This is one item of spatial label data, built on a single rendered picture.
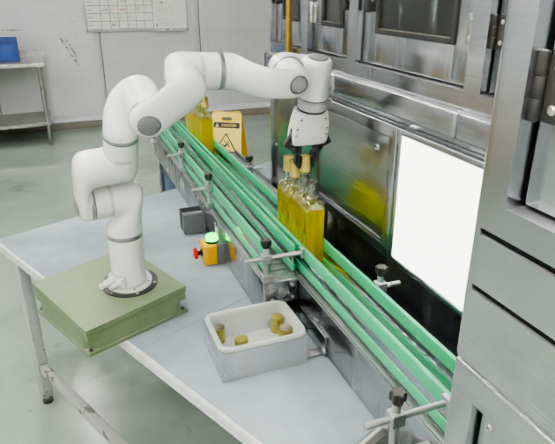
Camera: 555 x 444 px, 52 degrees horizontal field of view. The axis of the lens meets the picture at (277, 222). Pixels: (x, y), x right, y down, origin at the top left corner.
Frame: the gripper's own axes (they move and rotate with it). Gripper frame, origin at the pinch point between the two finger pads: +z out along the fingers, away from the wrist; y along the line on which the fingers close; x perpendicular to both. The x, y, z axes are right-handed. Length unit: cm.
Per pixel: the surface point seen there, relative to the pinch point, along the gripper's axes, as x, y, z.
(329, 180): -7.4, -12.4, 12.9
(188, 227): -45, 23, 53
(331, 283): 32.3, 3.8, 16.2
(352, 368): 51, 5, 26
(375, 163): 14.9, -12.8, -5.8
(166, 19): -571, -63, 139
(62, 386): -30, 76, 109
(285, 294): 19.6, 9.8, 30.4
